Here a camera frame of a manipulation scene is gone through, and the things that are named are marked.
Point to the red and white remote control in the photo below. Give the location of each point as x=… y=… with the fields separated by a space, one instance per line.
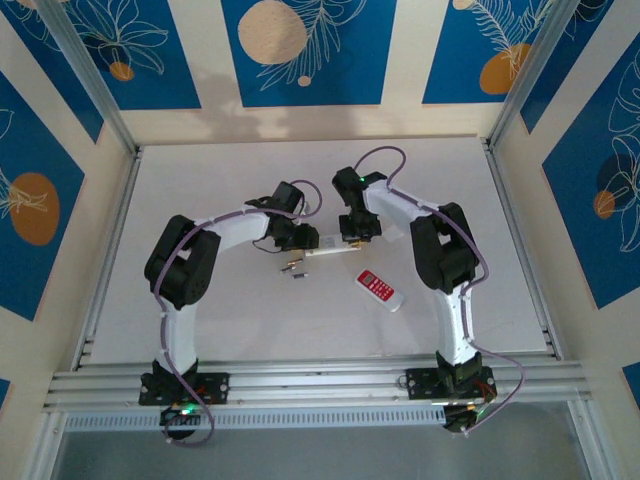
x=378 y=289

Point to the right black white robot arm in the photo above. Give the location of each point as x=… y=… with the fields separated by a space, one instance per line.
x=445 y=250

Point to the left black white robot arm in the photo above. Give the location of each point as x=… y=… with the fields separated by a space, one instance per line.
x=180 y=270

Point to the right black controller board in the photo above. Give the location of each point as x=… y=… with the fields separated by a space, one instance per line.
x=462 y=419

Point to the black controller board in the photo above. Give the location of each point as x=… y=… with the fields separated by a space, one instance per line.
x=180 y=416
x=462 y=419

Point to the left black controller board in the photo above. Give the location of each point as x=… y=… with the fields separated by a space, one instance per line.
x=180 y=416

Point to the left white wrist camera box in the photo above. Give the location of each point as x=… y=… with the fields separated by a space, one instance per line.
x=305 y=206

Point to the aluminium mounting rail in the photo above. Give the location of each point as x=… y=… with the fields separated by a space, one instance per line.
x=320 y=387

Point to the aluminium table side rail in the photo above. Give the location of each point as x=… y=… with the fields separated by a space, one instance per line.
x=118 y=225
x=497 y=175

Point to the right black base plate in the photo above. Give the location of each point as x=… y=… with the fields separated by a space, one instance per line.
x=420 y=385

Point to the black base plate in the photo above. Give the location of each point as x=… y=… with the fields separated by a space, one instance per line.
x=217 y=387
x=420 y=385

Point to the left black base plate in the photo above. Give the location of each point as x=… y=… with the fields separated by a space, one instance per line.
x=217 y=387

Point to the aluminium frame post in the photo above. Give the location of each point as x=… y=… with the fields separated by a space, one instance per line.
x=90 y=75
x=535 y=70

